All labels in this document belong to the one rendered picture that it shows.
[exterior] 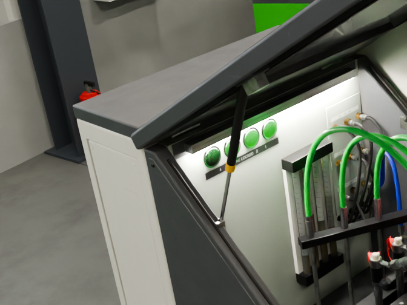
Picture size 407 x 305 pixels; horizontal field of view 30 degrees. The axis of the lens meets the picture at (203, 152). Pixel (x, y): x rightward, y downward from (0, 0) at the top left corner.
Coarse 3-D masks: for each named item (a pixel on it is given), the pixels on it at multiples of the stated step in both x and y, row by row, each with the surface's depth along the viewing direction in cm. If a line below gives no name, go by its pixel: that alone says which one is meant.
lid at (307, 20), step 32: (320, 0) 104; (352, 0) 100; (384, 0) 127; (288, 32) 111; (320, 32) 116; (352, 32) 157; (384, 32) 177; (256, 64) 120; (288, 64) 156; (320, 64) 178; (192, 96) 137; (224, 96) 141; (256, 96) 177; (160, 128) 150; (192, 128) 168
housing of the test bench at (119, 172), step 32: (192, 64) 196; (224, 64) 192; (96, 96) 185; (128, 96) 181; (160, 96) 177; (96, 128) 176; (128, 128) 164; (96, 160) 183; (128, 160) 170; (96, 192) 189; (128, 192) 176; (128, 224) 182; (128, 256) 189; (160, 256) 175; (128, 288) 196; (160, 288) 182
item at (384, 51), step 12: (384, 36) 191; (396, 36) 188; (372, 48) 195; (384, 48) 192; (396, 48) 189; (372, 60) 197; (384, 60) 194; (396, 60) 191; (384, 72) 195; (396, 72) 192; (396, 84) 194
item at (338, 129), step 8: (328, 128) 167; (336, 128) 164; (344, 128) 162; (352, 128) 161; (320, 136) 169; (368, 136) 158; (312, 144) 173; (376, 144) 157; (384, 144) 155; (312, 152) 174; (392, 152) 154; (312, 160) 176; (400, 160) 153; (304, 176) 179; (304, 184) 180; (304, 192) 181; (304, 200) 182; (312, 216) 184
